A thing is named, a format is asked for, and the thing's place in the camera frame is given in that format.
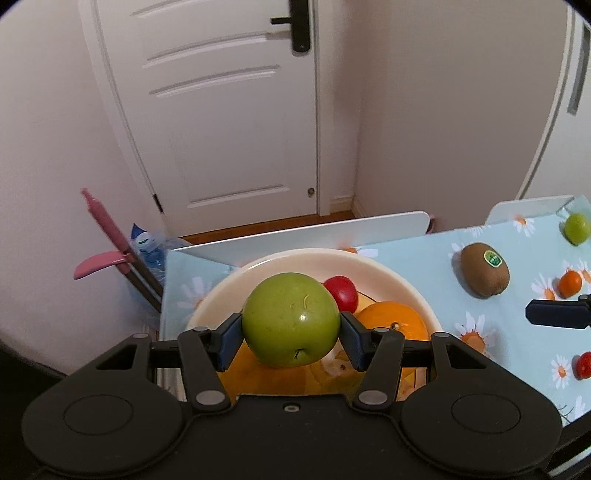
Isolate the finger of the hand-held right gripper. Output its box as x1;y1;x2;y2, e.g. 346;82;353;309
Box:
525;294;591;329

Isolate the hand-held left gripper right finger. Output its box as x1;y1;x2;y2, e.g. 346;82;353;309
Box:
341;312;513;411

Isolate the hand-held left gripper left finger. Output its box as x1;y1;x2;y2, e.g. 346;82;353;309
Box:
69;313;244;413

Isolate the large orange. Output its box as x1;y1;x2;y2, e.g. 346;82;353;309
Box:
355;301;429;342

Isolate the large green apple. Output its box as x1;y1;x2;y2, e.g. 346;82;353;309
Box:
242;272;341;368

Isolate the cream bowl with yellow inside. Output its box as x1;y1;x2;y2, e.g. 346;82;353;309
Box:
185;248;444;398

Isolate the small tangerine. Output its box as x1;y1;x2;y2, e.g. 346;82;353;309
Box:
558;270;583;298

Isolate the small green fruit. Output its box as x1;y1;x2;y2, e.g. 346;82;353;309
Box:
564;212;591;246

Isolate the brown kiwi with sticker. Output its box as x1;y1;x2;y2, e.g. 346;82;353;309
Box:
460;242;511;297

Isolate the white chair back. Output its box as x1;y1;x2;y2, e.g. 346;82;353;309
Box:
485;195;575;225
168;211;431;268

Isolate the clear plastic water bottle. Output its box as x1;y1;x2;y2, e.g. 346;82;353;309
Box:
129;224;192;284

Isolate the white cabinet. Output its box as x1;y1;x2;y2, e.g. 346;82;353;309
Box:
515;0;591;201

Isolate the white panelled door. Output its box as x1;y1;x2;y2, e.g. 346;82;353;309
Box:
78;0;333;236

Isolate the black cloth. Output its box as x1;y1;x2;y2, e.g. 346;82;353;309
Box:
0;342;70;480

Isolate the black door lock handle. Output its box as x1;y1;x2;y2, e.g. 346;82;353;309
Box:
270;0;311;52

